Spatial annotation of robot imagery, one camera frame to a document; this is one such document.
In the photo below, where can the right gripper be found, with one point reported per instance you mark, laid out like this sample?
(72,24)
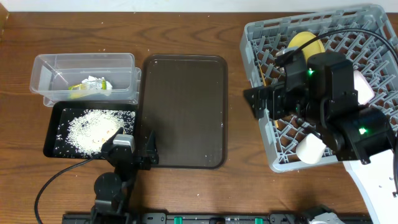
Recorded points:
(276,94)

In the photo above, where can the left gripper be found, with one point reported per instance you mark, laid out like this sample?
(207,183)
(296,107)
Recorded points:
(137,156)

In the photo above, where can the rice pile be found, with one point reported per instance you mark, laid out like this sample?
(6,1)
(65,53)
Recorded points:
(82,132)

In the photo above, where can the white cup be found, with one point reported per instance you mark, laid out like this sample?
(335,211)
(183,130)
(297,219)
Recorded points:
(310,150)

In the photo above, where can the white tissue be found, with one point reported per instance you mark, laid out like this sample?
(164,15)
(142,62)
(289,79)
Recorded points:
(106,92)

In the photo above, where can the green snack wrapper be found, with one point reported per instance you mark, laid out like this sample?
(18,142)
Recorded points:
(87,88)

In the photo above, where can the pink bowl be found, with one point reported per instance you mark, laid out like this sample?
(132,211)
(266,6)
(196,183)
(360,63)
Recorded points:
(365,92)

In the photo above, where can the grey dishwasher rack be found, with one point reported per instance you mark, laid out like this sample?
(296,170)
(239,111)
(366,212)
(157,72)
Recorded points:
(261,41)

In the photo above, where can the wooden chopstick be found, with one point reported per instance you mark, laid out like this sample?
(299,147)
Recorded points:
(263,69)

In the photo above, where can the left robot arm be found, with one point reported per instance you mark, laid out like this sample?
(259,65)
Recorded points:
(113,189)

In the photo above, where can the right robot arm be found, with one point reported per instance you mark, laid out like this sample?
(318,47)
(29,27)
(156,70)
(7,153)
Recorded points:
(321,91)

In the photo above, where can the black waste tray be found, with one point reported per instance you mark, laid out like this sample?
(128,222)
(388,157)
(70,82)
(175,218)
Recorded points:
(49,130)

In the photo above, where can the brown serving tray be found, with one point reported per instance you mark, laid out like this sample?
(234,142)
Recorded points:
(184,100)

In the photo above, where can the clear plastic bin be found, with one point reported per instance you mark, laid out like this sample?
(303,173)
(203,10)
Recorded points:
(53,74)

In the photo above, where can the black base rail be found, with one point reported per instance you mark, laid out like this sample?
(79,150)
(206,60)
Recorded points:
(320,214)

